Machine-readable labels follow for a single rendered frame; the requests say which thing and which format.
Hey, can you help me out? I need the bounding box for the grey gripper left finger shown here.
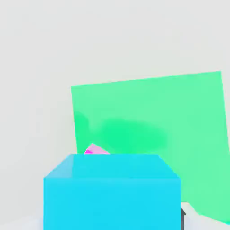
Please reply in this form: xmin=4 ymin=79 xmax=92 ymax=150
xmin=0 ymin=214 xmax=44 ymax=230

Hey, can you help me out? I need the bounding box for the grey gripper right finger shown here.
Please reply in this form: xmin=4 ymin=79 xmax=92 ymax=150
xmin=180 ymin=202 xmax=230 ymax=230

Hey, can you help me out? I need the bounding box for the small cyan cube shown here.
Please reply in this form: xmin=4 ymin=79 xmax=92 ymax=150
xmin=43 ymin=153 xmax=181 ymax=230

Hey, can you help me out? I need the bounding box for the small magenta cube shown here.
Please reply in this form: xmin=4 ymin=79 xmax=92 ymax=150
xmin=84 ymin=143 xmax=111 ymax=155

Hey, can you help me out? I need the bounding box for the large green box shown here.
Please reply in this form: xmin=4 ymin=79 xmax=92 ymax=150
xmin=71 ymin=71 xmax=230 ymax=225

